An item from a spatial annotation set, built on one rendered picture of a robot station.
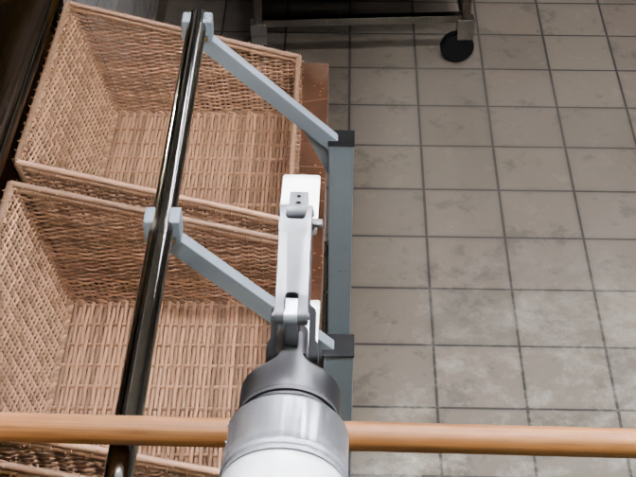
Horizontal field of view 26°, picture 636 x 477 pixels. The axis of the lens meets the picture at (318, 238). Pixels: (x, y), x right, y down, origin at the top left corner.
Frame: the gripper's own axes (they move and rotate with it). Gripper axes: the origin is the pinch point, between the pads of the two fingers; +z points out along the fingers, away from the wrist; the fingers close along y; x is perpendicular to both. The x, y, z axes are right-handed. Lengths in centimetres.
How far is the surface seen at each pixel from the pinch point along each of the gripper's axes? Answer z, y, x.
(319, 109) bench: 156, 91, -4
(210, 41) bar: 91, 35, -19
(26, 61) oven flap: 114, 54, -54
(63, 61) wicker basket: 137, 68, -53
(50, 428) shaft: 5.0, 28.3, -25.7
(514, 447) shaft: 5.2, 29.1, 20.8
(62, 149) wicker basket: 118, 75, -51
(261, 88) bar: 91, 44, -11
